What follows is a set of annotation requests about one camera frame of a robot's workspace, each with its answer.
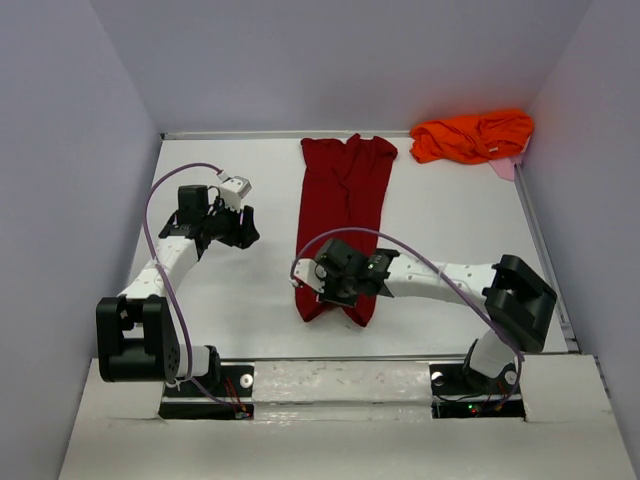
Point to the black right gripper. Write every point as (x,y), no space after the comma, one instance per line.
(338,293)

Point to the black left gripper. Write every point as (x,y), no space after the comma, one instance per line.
(240,227)

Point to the dark red t shirt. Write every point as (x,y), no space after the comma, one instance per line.
(344,185)

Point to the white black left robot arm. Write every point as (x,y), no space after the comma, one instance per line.
(136,334)

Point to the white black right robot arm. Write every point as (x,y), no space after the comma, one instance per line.
(516,303)

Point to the pink t shirt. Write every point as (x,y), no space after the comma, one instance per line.
(505,168)

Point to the orange t shirt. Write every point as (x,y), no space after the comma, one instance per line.
(472,139)

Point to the white cardboard front cover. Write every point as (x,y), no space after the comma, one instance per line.
(369,419)

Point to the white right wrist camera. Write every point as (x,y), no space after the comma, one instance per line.
(307,272)

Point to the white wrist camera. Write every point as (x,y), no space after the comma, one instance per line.
(233,190)
(307,272)

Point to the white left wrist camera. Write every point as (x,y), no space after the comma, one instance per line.
(233,190)

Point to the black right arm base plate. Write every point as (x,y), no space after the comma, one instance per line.
(460,395)

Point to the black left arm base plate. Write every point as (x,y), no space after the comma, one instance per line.
(210,395)

